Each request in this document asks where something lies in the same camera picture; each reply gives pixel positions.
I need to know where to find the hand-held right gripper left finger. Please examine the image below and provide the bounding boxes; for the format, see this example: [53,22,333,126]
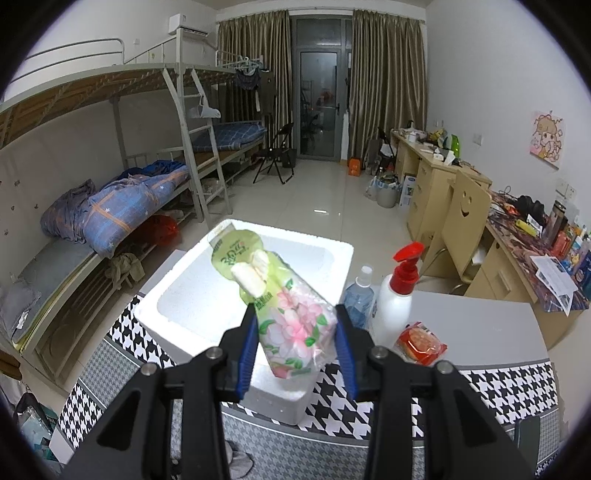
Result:
[60,302,259,480]

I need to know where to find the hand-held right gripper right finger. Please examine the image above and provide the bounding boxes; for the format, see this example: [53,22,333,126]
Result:
[335,302,539,480]

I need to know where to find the floral cotton pad packet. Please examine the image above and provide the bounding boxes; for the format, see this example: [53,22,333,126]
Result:
[208,229,340,380]

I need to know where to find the white foam box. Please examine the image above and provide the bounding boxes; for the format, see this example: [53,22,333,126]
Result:
[134,219,355,426]

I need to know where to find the clear blue liquid bottle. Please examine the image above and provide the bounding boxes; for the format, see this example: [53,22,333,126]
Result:
[344,265,382,330]

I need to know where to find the white red pump bottle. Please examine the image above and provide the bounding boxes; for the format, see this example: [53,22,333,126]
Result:
[369,242,426,352]

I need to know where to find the red snack packet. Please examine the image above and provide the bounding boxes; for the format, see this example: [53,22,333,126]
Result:
[392,322,448,367]

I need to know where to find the red plastic bag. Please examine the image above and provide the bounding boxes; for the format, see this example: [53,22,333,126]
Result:
[139,215,180,252]

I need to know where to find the houndstooth tablecloth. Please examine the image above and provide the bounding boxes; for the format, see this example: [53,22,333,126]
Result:
[58,288,561,480]

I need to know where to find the white bucket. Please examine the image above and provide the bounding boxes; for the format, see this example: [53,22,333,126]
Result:
[376,178,400,208]

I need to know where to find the wooden desk with printed mat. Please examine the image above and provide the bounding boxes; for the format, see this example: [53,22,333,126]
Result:
[464,189,591,352]

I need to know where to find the white carton box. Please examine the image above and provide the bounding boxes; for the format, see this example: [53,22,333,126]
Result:
[399,173,417,208]

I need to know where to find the wooden smiley chair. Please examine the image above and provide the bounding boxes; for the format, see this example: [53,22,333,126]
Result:
[422,168,492,296]

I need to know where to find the cluttered wooden desk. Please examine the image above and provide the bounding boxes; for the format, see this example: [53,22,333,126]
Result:
[390,129,492,241]

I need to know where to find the blue plaid quilt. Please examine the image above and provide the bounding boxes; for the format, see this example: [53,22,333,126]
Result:
[41,160,191,258]

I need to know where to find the black phone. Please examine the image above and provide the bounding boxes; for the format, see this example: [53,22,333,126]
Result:
[512,415,542,480]

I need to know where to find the black folding chair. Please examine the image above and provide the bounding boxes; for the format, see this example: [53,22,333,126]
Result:
[252,122,296,185]

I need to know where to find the white printed paper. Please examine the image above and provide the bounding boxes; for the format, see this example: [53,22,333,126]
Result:
[530,254,578,317]

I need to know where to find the blue checked mattress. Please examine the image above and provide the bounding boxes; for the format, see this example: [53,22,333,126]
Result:
[191,121,267,153]

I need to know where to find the grey pillow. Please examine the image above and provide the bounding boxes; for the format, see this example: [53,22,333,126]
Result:
[0,277,42,344]

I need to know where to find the black headphones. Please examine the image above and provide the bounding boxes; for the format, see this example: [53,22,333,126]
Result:
[516,195,546,224]

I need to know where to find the white hanging bag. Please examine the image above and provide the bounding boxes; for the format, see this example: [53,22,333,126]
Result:
[187,92,221,120]

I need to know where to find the group of toiletry bottles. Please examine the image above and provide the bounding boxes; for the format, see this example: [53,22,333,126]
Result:
[542,199,591,301]

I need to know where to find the glass balcony door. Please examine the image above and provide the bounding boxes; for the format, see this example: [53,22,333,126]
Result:
[292,15,354,161]

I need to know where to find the metal bunk bed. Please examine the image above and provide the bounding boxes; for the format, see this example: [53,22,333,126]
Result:
[0,39,273,384]

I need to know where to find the hanging dark clothes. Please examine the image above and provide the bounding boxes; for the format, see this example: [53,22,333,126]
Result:
[233,65,278,114]

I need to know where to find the brown curtain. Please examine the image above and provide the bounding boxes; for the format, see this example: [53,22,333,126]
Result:
[217,10,293,134]
[347,10,428,160]

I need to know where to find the white air conditioner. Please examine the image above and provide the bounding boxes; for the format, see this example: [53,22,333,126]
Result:
[167,14,208,37]

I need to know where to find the cartoon wall poster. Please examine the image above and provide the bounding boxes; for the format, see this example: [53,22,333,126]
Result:
[529,110,566,164]

